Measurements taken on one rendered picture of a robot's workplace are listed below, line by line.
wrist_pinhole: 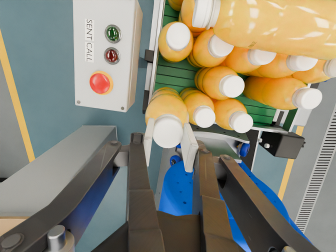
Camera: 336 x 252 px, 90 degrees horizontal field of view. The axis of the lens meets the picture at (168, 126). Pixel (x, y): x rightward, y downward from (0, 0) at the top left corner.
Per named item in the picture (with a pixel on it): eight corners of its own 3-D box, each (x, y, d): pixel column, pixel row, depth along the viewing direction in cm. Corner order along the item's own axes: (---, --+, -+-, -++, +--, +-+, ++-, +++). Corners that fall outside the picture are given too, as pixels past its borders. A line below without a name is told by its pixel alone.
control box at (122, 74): (94, 97, 42) (73, 105, 32) (96, 3, 36) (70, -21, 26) (134, 102, 43) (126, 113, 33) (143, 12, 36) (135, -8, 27)
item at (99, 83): (91, 91, 32) (88, 92, 31) (91, 71, 31) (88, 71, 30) (110, 94, 32) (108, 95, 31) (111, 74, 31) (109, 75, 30)
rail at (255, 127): (150, 111, 49) (149, 114, 46) (150, 109, 48) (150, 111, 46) (280, 130, 51) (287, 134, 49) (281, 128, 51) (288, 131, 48)
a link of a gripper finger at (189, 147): (191, 144, 15) (199, 145, 15) (184, 122, 22) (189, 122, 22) (185, 172, 16) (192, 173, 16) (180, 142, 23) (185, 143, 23)
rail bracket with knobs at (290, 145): (250, 141, 58) (267, 156, 48) (257, 121, 56) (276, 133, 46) (277, 145, 59) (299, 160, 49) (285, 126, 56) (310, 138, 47)
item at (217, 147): (193, 142, 55) (201, 163, 43) (195, 136, 54) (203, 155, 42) (223, 146, 55) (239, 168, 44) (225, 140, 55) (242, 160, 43)
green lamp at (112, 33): (106, 40, 29) (104, 39, 28) (107, 26, 28) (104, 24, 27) (119, 42, 29) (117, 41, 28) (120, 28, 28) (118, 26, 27)
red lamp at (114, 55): (106, 61, 30) (103, 61, 29) (106, 48, 29) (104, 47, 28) (118, 63, 30) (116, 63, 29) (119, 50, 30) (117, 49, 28)
